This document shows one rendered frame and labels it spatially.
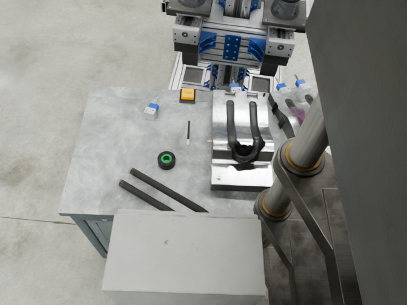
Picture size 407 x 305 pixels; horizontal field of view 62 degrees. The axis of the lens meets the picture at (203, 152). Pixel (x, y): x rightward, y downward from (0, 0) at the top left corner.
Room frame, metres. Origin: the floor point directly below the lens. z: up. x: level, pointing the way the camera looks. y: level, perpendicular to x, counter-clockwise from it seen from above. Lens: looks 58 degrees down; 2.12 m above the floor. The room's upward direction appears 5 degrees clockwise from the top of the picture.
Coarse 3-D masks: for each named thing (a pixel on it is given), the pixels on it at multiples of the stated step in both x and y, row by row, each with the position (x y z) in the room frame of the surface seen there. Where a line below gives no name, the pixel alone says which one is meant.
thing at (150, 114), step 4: (156, 100) 1.09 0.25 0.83; (152, 104) 1.05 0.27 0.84; (156, 104) 1.06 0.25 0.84; (148, 108) 1.02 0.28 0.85; (152, 108) 1.02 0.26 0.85; (156, 108) 1.03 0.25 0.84; (144, 112) 0.99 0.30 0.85; (148, 112) 0.99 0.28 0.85; (152, 112) 1.00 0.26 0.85; (156, 112) 1.03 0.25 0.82; (144, 116) 0.99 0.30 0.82; (148, 116) 0.99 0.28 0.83; (152, 116) 0.98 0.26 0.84; (156, 116) 1.01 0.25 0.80; (152, 120) 0.98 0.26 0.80
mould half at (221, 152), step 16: (224, 96) 1.10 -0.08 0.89; (240, 96) 1.11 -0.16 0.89; (224, 112) 1.01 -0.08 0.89; (240, 112) 1.02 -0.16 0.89; (224, 128) 0.91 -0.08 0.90; (240, 128) 0.92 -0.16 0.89; (224, 144) 0.79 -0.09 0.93; (272, 144) 0.82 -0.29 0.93; (224, 160) 0.76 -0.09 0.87; (256, 160) 0.77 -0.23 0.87; (224, 176) 0.68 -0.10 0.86; (240, 176) 0.69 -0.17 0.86; (256, 176) 0.69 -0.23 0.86; (272, 176) 0.70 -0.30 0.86
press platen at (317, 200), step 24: (288, 144) 0.40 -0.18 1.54; (288, 168) 0.34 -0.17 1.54; (312, 168) 0.35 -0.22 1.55; (288, 192) 0.31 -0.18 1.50; (312, 192) 0.30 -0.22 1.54; (336, 192) 0.30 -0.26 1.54; (312, 216) 0.25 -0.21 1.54; (336, 216) 0.25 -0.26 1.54; (336, 240) 0.21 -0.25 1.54; (336, 264) 0.16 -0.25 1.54; (336, 288) 0.13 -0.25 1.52
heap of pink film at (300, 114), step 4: (292, 108) 1.07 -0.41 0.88; (296, 108) 1.06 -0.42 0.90; (300, 108) 1.06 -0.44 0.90; (296, 112) 1.03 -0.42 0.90; (300, 112) 1.03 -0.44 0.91; (304, 112) 1.03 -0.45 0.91; (296, 116) 1.01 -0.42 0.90; (300, 116) 0.99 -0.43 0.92; (304, 116) 0.99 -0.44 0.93; (300, 120) 0.98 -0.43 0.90; (300, 124) 0.96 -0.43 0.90
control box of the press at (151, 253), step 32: (128, 224) 0.23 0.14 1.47; (160, 224) 0.23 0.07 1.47; (192, 224) 0.24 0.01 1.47; (224, 224) 0.24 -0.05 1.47; (256, 224) 0.25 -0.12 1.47; (128, 256) 0.16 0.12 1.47; (160, 256) 0.17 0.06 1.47; (192, 256) 0.17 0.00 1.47; (224, 256) 0.18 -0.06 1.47; (256, 256) 0.18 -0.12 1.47; (128, 288) 0.11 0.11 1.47; (160, 288) 0.11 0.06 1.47; (192, 288) 0.12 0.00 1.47; (224, 288) 0.12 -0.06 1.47; (256, 288) 0.13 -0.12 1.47
